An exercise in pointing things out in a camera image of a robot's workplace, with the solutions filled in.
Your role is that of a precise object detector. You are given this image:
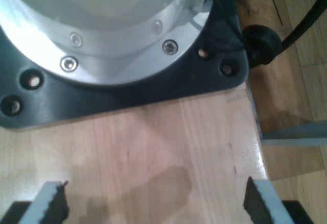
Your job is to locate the grey metal bar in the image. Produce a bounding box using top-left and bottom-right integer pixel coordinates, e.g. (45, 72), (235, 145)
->
(260, 123), (327, 147)

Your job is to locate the black round foot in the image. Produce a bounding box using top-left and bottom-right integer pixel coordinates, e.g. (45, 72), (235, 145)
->
(241, 24), (282, 68)

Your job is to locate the thick black base cable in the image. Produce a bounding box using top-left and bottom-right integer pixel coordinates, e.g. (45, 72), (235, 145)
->
(280, 0), (327, 54)

